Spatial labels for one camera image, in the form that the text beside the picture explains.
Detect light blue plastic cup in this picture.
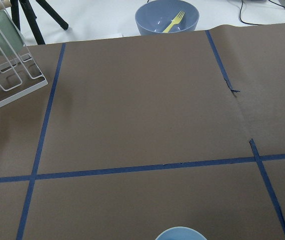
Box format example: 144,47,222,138
155,226,207,240

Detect yellow plastic fork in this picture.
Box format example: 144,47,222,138
163,11,185,33

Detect white wire dish rack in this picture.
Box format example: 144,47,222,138
0,0,48,108

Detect blue bowl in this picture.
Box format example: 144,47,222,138
135,0,200,36

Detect green cup in rack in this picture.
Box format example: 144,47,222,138
0,10,24,57

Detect black tripod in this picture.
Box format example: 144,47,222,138
9,0,69,45

